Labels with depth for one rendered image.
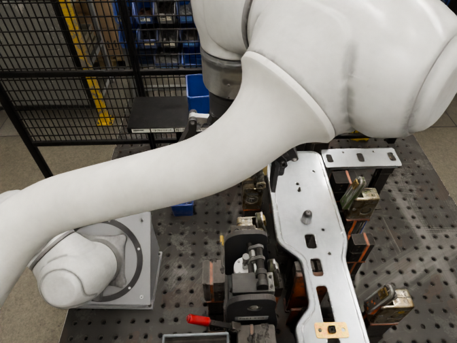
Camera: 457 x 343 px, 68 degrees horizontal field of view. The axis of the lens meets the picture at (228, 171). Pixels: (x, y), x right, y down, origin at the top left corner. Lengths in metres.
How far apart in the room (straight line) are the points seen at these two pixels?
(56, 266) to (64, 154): 2.07
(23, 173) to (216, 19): 2.75
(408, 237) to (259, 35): 1.40
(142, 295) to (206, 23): 1.03
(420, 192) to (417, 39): 1.57
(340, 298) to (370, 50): 0.86
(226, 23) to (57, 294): 0.85
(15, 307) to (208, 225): 1.32
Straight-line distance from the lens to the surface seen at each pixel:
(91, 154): 2.96
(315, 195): 1.21
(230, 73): 0.41
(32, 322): 2.29
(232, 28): 0.35
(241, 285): 0.83
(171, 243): 1.43
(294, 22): 0.27
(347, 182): 1.31
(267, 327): 0.88
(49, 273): 1.04
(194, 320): 0.81
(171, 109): 1.50
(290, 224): 1.12
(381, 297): 0.99
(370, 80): 0.24
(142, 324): 1.31
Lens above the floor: 1.92
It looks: 47 degrees down
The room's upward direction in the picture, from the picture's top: straight up
